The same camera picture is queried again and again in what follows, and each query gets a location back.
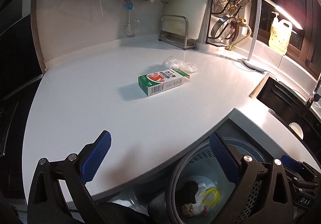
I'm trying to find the yellow plastic lid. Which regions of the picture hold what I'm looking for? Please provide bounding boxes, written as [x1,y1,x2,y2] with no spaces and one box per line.
[202,188,221,207]

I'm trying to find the green white carton box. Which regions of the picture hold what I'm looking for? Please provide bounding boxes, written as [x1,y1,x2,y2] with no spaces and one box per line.
[138,68,190,96]

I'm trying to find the clear plastic wrap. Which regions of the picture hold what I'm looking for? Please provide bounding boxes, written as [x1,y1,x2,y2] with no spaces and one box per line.
[162,57,198,73]

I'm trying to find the white tissue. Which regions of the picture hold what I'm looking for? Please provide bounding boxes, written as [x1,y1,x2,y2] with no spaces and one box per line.
[195,182,206,204]

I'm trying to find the black bag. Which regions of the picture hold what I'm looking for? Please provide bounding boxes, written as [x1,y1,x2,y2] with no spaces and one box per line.
[175,180,199,206]

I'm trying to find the red patterned snack wrapper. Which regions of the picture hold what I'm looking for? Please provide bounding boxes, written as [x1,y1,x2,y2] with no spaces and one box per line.
[181,203,208,217]

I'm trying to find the grey perforated trash bin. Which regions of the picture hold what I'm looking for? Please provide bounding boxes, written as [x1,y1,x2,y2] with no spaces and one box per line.
[170,137,264,224]

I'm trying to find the black kitchen sink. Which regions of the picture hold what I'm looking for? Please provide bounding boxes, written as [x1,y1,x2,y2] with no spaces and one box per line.
[256,77,320,147]

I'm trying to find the white bowl in sink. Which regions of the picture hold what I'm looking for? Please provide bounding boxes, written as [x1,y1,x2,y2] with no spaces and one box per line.
[289,122,304,139]

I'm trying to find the white desk lamp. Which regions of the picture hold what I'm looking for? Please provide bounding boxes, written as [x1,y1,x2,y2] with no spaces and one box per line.
[238,0,303,74]

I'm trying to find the metal cutting board stand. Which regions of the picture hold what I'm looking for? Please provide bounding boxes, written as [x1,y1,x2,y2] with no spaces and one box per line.
[158,15,196,50]

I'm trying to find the blue white bottle brush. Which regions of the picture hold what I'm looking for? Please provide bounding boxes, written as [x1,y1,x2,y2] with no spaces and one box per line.
[125,2,134,37]

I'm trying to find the yellow detergent jug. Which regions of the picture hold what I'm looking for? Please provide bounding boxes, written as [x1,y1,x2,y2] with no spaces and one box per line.
[268,11,293,55]

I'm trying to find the white cutting board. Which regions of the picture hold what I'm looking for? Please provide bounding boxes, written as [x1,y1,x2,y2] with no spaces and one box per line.
[163,0,208,40]

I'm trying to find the brass gas valve hose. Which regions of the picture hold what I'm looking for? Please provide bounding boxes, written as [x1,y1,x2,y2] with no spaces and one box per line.
[224,18,251,52]

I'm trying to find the black wire pot rack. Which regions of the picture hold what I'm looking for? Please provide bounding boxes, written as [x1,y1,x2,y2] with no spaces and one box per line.
[205,0,254,48]

